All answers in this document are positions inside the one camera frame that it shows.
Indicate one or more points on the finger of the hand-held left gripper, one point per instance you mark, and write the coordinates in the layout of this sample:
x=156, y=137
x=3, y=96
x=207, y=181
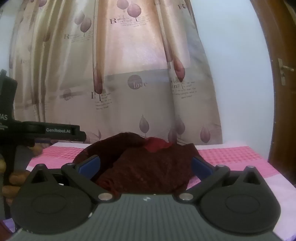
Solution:
x=69, y=137

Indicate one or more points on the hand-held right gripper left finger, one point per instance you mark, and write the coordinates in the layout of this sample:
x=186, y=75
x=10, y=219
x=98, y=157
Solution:
x=89, y=165

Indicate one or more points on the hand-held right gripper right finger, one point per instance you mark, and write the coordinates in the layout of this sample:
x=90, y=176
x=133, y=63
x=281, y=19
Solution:
x=201, y=166

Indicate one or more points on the dark maroon garment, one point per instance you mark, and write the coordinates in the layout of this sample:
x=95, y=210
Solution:
x=148, y=166

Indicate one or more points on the person's left hand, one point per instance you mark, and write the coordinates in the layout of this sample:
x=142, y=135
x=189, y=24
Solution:
x=12, y=186

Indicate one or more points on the pink checkered blanket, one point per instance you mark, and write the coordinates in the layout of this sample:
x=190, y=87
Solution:
x=235, y=157

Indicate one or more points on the beige leaf print curtain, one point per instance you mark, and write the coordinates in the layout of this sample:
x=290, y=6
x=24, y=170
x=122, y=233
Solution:
x=120, y=69

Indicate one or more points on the brown wooden door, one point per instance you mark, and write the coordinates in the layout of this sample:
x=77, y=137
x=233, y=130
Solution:
x=281, y=88

